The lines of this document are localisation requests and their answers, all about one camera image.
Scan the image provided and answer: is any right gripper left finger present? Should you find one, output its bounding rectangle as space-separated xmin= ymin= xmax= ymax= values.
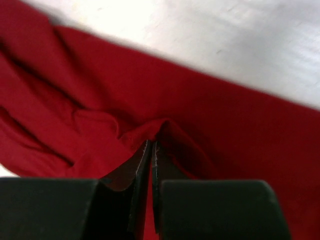
xmin=97 ymin=139 xmax=152 ymax=240

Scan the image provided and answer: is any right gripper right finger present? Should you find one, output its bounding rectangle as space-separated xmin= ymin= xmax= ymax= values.
xmin=151 ymin=142 xmax=190 ymax=240

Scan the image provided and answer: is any dark red t-shirt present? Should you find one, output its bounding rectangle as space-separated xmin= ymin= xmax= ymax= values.
xmin=0 ymin=0 xmax=320 ymax=240

